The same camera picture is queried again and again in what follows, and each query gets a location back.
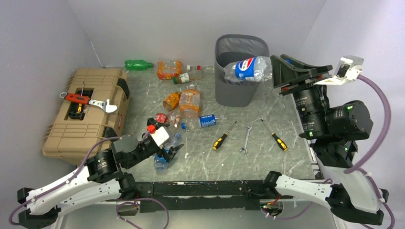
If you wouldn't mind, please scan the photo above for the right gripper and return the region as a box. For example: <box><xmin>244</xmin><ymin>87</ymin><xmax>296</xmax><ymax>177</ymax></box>
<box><xmin>268</xmin><ymin>53</ymin><xmax>329</xmax><ymax>136</ymax></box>

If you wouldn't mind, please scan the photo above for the red handled adjustable wrench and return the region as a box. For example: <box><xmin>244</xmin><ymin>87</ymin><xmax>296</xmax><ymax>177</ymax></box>
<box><xmin>59</xmin><ymin>92</ymin><xmax>118</xmax><ymax>113</ymax></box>

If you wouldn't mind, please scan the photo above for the tan plastic toolbox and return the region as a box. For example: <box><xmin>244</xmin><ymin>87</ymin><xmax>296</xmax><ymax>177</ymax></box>
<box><xmin>42</xmin><ymin>68</ymin><xmax>130</xmax><ymax>165</ymax></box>

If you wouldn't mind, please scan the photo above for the pepsi plastic bottle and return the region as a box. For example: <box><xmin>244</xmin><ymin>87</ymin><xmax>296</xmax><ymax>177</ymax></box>
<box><xmin>224</xmin><ymin>56</ymin><xmax>273</xmax><ymax>83</ymax></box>

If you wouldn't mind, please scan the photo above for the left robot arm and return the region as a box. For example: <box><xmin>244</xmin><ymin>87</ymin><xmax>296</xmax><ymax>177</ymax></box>
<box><xmin>9</xmin><ymin>118</ymin><xmax>183</xmax><ymax>229</ymax></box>

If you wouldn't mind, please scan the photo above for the silver combination spanner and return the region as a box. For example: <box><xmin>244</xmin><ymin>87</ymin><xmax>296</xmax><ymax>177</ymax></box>
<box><xmin>240</xmin><ymin>123</ymin><xmax>253</xmax><ymax>155</ymax></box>

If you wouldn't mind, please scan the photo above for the orange wrapped bottle pack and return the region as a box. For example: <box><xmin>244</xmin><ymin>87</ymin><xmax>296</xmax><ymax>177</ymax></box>
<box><xmin>157</xmin><ymin>60</ymin><xmax>182</xmax><ymax>80</ymax></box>

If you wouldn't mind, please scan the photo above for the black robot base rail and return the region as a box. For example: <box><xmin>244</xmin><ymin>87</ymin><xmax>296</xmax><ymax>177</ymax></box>
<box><xmin>123</xmin><ymin>180</ymin><xmax>279</xmax><ymax>213</ymax></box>

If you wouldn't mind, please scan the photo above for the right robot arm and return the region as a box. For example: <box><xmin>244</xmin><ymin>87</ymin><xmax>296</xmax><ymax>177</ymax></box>
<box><xmin>263</xmin><ymin>54</ymin><xmax>389</xmax><ymax>225</ymax></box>

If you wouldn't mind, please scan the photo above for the clear bottle red cap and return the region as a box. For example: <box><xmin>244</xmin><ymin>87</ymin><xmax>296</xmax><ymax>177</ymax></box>
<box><xmin>186</xmin><ymin>65</ymin><xmax>215</xmax><ymax>74</ymax></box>

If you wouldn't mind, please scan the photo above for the brown tea bottle green cap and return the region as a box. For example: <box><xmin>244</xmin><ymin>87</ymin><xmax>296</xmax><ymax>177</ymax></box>
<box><xmin>172</xmin><ymin>70</ymin><xmax>203</xmax><ymax>84</ymax></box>

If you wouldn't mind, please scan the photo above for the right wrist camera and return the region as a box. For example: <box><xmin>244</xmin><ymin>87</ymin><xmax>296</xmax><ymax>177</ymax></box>
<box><xmin>315</xmin><ymin>55</ymin><xmax>364</xmax><ymax>85</ymax></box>

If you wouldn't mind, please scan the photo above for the yellow black screwdriver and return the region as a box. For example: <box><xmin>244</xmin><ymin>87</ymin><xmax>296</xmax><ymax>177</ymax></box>
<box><xmin>213</xmin><ymin>121</ymin><xmax>237</xmax><ymax>150</ymax></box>
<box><xmin>261</xmin><ymin>119</ymin><xmax>288</xmax><ymax>151</ymax></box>

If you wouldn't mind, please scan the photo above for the large orange label bottle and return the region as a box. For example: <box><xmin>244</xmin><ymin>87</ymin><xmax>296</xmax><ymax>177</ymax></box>
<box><xmin>179</xmin><ymin>84</ymin><xmax>201</xmax><ymax>118</ymax></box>

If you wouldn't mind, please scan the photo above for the small orange juice bottle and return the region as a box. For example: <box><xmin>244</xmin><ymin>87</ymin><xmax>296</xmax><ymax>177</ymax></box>
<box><xmin>162</xmin><ymin>91</ymin><xmax>182</xmax><ymax>111</ymax></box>

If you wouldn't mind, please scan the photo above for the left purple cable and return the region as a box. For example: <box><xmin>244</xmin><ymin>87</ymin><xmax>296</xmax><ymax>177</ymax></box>
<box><xmin>8</xmin><ymin>131</ymin><xmax>152</xmax><ymax>226</ymax></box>

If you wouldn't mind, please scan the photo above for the clear bottle red label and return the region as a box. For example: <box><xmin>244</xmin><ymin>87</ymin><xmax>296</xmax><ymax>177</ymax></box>
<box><xmin>155</xmin><ymin>112</ymin><xmax>181</xmax><ymax>128</ymax></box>

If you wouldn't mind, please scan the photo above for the crushed blue label bottle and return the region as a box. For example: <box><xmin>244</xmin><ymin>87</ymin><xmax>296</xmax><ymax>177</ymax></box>
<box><xmin>154</xmin><ymin>132</ymin><xmax>184</xmax><ymax>173</ymax></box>

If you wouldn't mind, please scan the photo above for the green plastic bottle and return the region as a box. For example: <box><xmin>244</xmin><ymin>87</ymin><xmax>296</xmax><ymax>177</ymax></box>
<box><xmin>124</xmin><ymin>60</ymin><xmax>154</xmax><ymax>71</ymax></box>

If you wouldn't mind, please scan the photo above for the grey mesh waste bin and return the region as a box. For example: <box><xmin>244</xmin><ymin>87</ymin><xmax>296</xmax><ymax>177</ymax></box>
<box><xmin>214</xmin><ymin>34</ymin><xmax>270</xmax><ymax>107</ymax></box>

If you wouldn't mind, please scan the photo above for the small blue label bottle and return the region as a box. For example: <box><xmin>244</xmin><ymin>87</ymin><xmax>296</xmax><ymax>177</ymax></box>
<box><xmin>199</xmin><ymin>114</ymin><xmax>216</xmax><ymax>128</ymax></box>

